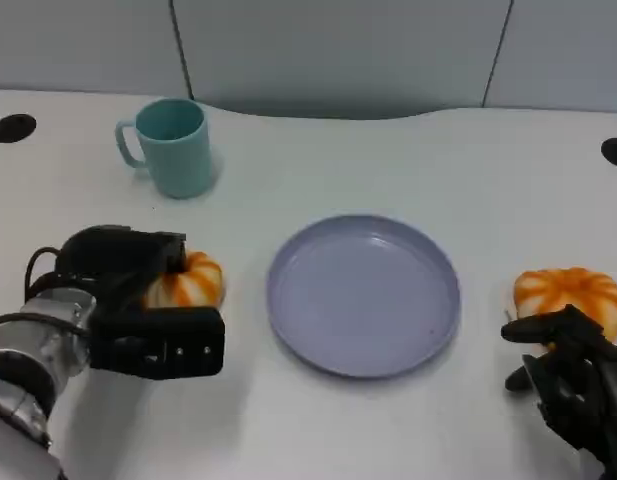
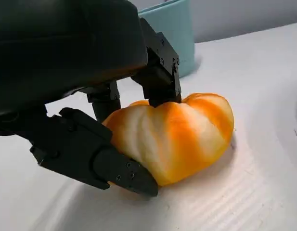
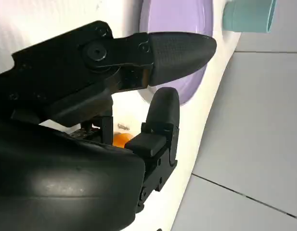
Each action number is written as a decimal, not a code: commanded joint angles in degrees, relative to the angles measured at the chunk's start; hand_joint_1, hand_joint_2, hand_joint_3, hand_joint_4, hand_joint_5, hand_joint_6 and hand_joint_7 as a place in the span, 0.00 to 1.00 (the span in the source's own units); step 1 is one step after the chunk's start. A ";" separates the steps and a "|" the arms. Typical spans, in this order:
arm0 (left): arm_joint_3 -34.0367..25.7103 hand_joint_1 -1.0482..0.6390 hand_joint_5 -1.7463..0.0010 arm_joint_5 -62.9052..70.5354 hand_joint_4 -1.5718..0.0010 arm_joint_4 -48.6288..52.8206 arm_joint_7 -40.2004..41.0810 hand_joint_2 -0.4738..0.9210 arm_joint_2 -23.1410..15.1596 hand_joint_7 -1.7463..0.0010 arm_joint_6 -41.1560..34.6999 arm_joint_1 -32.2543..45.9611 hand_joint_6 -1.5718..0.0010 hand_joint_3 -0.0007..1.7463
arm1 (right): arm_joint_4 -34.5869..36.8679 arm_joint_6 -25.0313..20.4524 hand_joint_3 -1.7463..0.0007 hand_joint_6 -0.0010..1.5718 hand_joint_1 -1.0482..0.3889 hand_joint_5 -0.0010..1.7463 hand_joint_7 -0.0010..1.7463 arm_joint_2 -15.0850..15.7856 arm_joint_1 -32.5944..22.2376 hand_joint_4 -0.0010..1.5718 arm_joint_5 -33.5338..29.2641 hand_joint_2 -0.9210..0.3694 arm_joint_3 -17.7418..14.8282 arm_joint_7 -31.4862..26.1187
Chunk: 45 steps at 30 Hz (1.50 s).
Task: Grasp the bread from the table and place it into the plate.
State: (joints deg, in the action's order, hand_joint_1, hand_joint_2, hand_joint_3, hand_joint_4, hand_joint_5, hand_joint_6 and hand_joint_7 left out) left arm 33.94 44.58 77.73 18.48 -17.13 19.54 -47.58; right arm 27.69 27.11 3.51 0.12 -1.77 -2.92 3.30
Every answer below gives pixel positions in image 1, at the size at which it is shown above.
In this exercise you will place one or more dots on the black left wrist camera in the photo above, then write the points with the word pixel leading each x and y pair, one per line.
pixel 158 345

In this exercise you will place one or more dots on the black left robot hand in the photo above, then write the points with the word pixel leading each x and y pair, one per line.
pixel 113 252

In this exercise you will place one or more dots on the grey partition panel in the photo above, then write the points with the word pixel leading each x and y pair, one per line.
pixel 563 50
pixel 78 42
pixel 338 55

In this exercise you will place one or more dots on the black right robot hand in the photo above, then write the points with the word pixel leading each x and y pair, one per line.
pixel 583 390

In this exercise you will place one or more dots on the orange and white bread roll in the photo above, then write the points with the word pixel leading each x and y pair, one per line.
pixel 200 282
pixel 568 290

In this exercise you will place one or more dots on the lilac plate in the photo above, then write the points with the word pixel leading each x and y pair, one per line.
pixel 363 300

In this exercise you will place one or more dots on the pale green mug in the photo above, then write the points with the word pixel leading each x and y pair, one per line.
pixel 178 155

